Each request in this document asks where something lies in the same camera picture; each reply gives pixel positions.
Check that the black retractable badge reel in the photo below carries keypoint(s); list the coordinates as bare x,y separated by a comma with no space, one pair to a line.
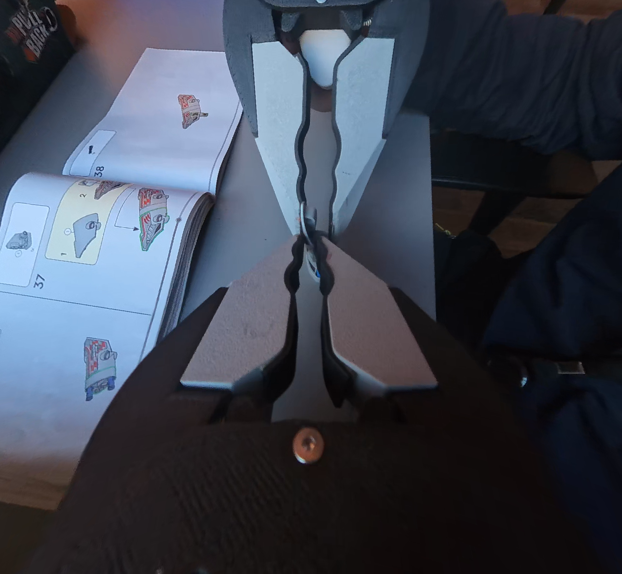
512,370

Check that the person's right forearm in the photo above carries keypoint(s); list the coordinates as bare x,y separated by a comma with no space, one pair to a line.
510,78

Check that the black chair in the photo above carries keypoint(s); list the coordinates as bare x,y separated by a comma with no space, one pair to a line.
486,171

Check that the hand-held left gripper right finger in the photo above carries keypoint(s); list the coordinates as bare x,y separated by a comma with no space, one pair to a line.
379,331

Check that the small grey lego assembly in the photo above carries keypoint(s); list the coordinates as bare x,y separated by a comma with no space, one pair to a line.
308,219

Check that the lego instruction booklet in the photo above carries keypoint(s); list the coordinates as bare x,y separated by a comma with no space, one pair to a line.
73,316

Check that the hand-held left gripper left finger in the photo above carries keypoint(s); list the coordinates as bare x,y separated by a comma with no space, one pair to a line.
238,331

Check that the person's dark blue jacket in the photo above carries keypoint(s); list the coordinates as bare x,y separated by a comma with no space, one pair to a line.
559,292

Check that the black printed cardboard box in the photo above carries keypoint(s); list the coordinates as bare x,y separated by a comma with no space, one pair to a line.
29,49

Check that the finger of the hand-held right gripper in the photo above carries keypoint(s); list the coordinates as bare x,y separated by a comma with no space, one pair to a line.
362,108
277,108

